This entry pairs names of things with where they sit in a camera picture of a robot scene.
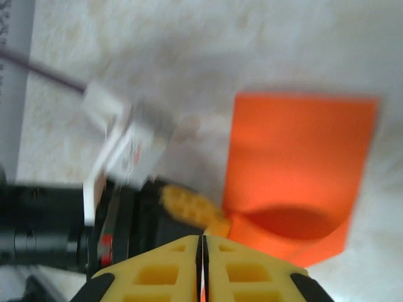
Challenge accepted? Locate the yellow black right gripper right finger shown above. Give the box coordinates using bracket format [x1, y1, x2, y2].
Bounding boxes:
[203, 234, 335, 302]

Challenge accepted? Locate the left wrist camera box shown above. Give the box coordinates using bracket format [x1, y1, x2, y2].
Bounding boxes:
[80, 80, 167, 226]

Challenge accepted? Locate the orange paper sheet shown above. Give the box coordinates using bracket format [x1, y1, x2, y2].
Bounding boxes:
[200, 90, 382, 302]

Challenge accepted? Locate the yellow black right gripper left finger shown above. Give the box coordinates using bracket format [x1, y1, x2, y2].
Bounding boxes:
[71, 234, 202, 302]

